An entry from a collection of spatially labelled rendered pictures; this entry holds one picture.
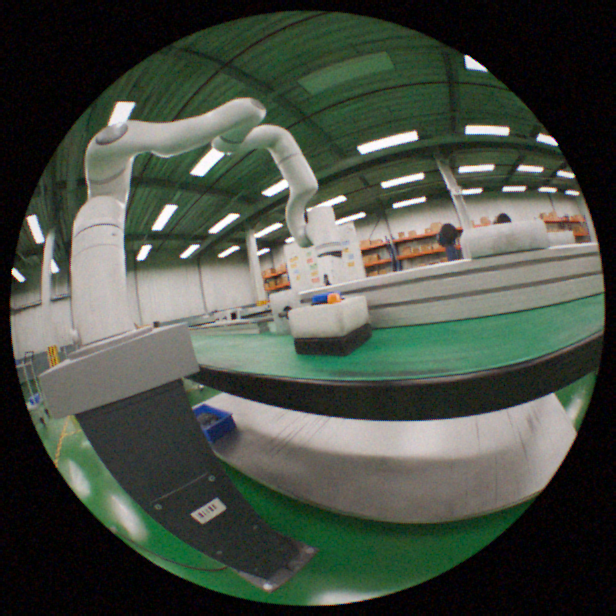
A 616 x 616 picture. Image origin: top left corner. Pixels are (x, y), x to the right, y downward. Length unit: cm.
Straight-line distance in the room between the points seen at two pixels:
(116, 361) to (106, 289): 11
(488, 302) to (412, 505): 59
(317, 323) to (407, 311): 14
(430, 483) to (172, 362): 75
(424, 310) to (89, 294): 49
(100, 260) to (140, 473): 31
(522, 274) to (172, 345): 50
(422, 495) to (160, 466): 67
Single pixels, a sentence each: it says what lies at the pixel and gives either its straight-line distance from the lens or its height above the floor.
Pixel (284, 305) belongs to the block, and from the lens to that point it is 45.
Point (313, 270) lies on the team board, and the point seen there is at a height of 130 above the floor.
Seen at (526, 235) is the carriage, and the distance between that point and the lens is 34.
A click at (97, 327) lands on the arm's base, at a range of 34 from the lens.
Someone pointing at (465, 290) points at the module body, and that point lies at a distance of 31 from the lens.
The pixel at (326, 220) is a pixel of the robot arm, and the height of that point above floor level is 107.
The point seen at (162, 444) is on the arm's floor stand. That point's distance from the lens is 34.
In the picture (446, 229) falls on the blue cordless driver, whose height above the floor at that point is 98.
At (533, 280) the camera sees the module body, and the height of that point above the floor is 82.
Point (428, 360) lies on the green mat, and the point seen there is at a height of 78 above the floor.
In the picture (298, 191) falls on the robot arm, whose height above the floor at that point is 117.
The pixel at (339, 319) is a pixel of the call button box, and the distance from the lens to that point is 23.
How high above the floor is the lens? 85
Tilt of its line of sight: 3 degrees down
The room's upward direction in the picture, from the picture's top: 11 degrees counter-clockwise
